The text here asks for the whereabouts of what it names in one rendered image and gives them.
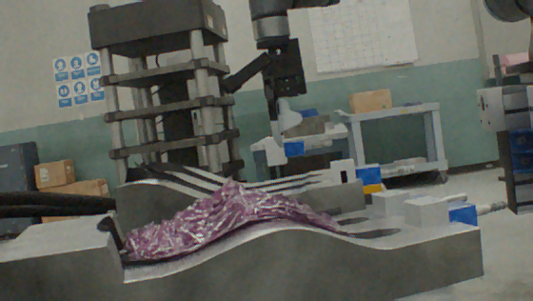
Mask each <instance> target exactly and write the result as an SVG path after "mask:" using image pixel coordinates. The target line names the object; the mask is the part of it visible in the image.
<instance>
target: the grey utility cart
mask: <svg viewBox="0 0 533 301"><path fill-rule="evenodd" d="M439 109H440V102H435V103H425V104H422V105H420V106H413V107H404V106H401V107H396V108H392V109H389V110H378V111H372V112H365V113H359V114H352V115H351V114H347V113H345V112H343V111H341V110H335V111H334V113H336V114H338V115H340V116H342V117H343V120H344V122H345V127H346V129H347V131H348V138H347V140H348V146H349V154H350V158H352V160H353V163H354V166H356V167H361V166H365V156H364V150H363V143H362V136H361V130H360V123H365V122H371V121H380V120H384V119H389V118H396V117H402V116H408V115H411V116H414V115H420V114H421V115H422V118H423V124H424V136H425V143H426V157H427V158H426V159H425V163H422V164H417V165H412V166H414V171H409V172H405V173H404V172H402V173H399V172H397V174H392V175H386V176H383V177H382V178H383V179H384V178H387V177H391V176H398V175H403V176H405V174H410V173H416V172H417V173H420V172H422V171H429V173H428V175H427V176H428V178H429V179H430V180H431V181H436V180H438V183H440V184H442V185H445V183H447V182H448V181H449V176H448V175H447V174H446V173H447V170H448V166H447V161H448V160H447V159H445V157H444V144H443V138H442V131H441V124H440V116H439ZM429 114H430V115H431V122H432V129H433V135H434V142H435V149H436V155H437V156H435V150H434V143H433V136H432V129H431V123H430V116H429ZM380 166H381V169H385V168H392V167H394V163H391V164H385V165H380Z"/></svg>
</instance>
